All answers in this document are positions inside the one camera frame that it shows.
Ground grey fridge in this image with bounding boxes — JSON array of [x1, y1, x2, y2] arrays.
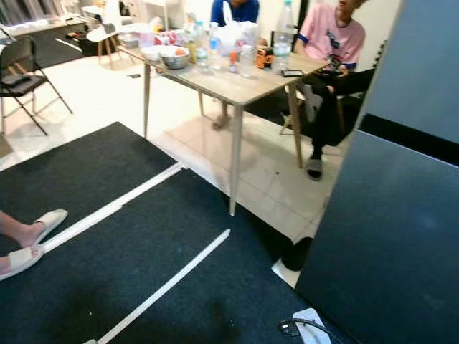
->
[[294, 0, 459, 344]]

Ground large grey fridge door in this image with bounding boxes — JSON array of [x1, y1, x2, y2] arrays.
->
[[295, 128, 459, 344]]

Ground person bare legs white slippers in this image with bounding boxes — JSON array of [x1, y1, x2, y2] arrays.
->
[[0, 208, 70, 282]]

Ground black controller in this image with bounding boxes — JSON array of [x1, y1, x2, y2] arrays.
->
[[2, 74, 29, 87]]

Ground black folding chair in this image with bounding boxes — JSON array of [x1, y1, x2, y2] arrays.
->
[[0, 36, 74, 137]]

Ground white floor strip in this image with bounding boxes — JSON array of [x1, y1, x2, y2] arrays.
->
[[39, 163, 185, 253], [93, 228, 232, 344]]

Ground black floor mat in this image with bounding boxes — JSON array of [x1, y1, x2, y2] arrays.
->
[[36, 21, 108, 69]]

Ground grey window curtain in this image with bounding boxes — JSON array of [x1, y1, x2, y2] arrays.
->
[[0, 0, 76, 26]]

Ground white chair wooden legs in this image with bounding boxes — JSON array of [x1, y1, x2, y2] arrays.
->
[[86, 0, 137, 65]]

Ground white bowl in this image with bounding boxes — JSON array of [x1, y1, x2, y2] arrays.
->
[[141, 45, 163, 62]]

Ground steel bowl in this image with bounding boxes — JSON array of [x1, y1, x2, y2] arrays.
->
[[159, 47, 192, 70]]

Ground small blue-label water bottle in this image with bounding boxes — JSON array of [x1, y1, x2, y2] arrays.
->
[[208, 21, 224, 70]]

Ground light wooden table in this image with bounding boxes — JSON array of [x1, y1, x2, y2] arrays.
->
[[117, 39, 331, 216]]

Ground large white plastic bag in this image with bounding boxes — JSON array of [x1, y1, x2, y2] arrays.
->
[[215, 14, 260, 54]]

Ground person in blue shirt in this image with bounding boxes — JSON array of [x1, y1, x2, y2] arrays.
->
[[210, 0, 261, 132]]

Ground orange black device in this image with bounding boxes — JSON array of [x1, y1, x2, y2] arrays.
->
[[255, 47, 275, 71]]

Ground black slipper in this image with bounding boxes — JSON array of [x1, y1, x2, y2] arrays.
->
[[280, 236, 315, 272]]

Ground large clear green-label bottle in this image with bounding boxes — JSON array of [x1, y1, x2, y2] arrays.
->
[[273, 0, 296, 72]]

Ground person in pink shirt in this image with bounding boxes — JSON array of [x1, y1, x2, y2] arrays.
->
[[280, 0, 381, 180]]

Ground black foam panel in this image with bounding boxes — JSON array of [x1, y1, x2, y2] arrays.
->
[[373, 39, 388, 72]]

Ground grey freezer door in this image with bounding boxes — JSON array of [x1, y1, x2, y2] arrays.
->
[[362, 0, 459, 148]]

